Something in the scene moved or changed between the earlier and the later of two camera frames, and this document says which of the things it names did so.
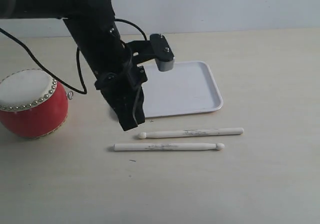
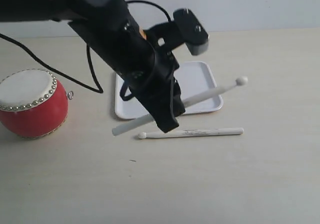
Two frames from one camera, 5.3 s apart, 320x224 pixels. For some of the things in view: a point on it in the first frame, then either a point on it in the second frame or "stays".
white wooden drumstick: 165,147 → 241,81
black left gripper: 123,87 → 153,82
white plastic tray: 190,87 stays
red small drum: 32,103 stays
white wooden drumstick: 192,133 stays
